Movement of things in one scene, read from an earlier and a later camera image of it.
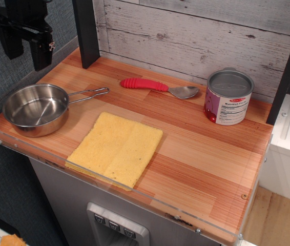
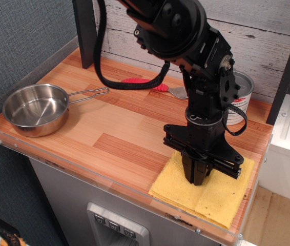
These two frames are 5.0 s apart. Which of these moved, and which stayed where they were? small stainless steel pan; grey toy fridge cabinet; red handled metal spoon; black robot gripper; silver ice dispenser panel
Moved: black robot gripper
Stayed: grey toy fridge cabinet; red handled metal spoon; silver ice dispenser panel; small stainless steel pan
